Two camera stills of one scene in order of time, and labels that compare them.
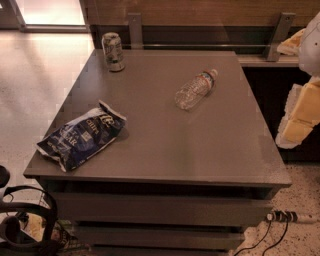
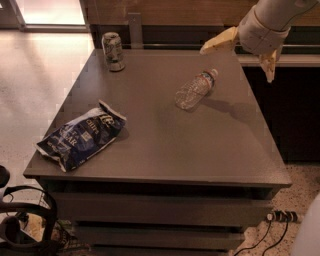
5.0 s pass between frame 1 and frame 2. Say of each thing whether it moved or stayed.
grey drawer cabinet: stayed
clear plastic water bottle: stayed
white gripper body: moved
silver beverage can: stayed
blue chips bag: stayed
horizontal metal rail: stayed
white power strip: stayed
